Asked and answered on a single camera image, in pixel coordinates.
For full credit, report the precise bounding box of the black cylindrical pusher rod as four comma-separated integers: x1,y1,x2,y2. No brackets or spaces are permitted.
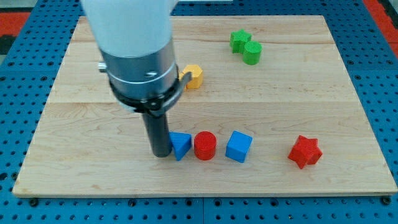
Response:
142,113,172,157

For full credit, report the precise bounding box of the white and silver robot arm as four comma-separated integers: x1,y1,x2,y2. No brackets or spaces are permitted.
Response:
80,0,184,157

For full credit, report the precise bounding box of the blue triangle block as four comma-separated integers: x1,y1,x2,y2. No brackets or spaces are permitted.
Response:
169,132,192,161

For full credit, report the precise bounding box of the red cylinder block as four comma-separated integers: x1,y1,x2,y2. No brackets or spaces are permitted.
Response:
194,131,217,161

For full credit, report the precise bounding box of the yellow hexagon block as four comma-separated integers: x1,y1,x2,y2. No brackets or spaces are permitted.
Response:
178,64,204,89

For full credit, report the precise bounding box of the blue cube block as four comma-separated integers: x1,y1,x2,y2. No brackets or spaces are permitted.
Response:
225,131,252,163

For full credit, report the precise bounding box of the light wooden board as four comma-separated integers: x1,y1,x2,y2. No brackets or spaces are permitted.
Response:
12,16,397,198

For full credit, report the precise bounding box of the green star block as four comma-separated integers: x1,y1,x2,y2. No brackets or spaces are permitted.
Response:
229,29,252,54

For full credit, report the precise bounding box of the green cylinder block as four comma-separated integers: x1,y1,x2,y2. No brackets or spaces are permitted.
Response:
243,41,262,65

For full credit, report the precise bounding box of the red star block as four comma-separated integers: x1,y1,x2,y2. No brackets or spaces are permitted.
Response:
288,135,323,169

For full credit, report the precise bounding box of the black clamp ring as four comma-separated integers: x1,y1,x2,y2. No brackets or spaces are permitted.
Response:
108,70,193,118

